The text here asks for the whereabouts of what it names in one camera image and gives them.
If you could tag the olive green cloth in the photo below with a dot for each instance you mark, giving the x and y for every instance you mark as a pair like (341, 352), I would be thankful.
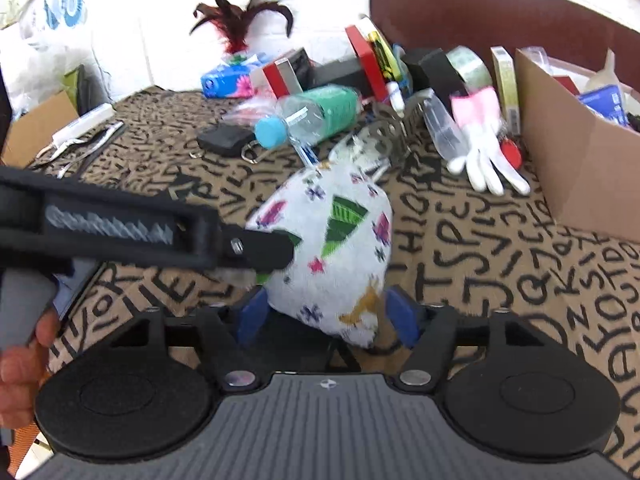
(77, 85)

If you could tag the pale yellow narrow box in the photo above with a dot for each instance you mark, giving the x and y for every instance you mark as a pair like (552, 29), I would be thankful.
(505, 85)

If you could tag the yellow green packet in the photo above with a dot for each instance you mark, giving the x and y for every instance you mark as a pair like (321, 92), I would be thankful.
(382, 50)

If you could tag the dark red feather duster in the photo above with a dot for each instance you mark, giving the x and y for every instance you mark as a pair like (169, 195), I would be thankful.
(235, 15)

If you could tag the clear bottle with blue cap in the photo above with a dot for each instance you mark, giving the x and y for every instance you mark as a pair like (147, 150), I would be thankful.
(287, 125)

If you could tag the person's left hand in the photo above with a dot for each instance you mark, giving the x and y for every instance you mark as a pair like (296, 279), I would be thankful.
(20, 380)

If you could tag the white patterned sock ball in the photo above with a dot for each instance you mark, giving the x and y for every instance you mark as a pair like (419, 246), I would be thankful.
(330, 240)

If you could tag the red flat box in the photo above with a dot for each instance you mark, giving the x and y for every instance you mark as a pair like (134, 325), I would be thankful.
(367, 60)

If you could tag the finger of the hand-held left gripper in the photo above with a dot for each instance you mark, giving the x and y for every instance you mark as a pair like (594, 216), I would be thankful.
(260, 250)

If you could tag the metal pliers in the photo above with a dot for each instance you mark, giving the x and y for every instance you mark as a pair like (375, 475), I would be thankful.
(80, 147)

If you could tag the black rectangular block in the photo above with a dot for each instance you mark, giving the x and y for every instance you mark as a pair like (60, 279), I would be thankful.
(340, 75)

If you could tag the blue packet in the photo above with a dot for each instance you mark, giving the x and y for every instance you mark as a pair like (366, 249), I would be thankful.
(605, 102)

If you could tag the clear tape roll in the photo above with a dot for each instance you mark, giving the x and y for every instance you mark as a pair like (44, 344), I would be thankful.
(470, 65)

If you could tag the brown wooden headboard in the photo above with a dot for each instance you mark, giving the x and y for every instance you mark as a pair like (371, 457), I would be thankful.
(475, 10)

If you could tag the red key tag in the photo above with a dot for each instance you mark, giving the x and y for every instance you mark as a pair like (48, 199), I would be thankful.
(511, 152)

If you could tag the white long tube box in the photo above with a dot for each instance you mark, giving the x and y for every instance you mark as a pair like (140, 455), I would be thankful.
(82, 122)

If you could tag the white blue print plastic bag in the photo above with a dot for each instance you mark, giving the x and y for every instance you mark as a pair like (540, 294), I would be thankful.
(45, 35)

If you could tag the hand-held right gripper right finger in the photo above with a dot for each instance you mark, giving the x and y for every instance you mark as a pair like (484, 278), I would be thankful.
(402, 319)

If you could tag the small red and white box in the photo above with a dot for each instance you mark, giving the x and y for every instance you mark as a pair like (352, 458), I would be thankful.
(277, 77)

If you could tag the clear plastic funnel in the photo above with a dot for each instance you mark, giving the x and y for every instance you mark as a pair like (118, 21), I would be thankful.
(607, 72)

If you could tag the blue floral tissue pack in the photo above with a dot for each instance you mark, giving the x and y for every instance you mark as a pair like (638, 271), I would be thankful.
(227, 80)

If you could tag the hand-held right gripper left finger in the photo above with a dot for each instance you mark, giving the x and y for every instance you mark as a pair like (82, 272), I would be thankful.
(252, 319)

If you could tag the small open cardboard box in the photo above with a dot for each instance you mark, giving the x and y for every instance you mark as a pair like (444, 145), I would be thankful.
(40, 130)

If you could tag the brown cardboard box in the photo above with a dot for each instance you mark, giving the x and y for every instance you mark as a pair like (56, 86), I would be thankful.
(575, 160)

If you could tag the black square box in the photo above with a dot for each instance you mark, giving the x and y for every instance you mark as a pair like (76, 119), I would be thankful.
(435, 70)

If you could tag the black key fob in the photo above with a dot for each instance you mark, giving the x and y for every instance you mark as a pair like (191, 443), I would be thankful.
(222, 139)

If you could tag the white gloves with pink tag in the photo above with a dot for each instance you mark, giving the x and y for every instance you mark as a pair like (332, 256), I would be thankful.
(487, 155)

